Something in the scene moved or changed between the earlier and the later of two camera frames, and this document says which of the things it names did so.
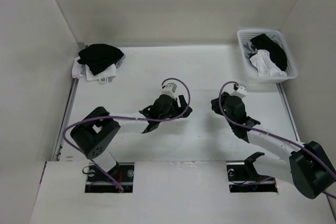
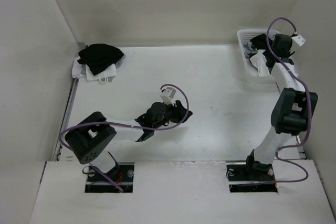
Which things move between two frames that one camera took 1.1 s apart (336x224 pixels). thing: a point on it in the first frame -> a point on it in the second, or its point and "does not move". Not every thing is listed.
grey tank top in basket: (248, 50) does not move
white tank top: (265, 65) does not move
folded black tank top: (97, 56) does not move
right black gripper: (215, 107) -> (288, 49)
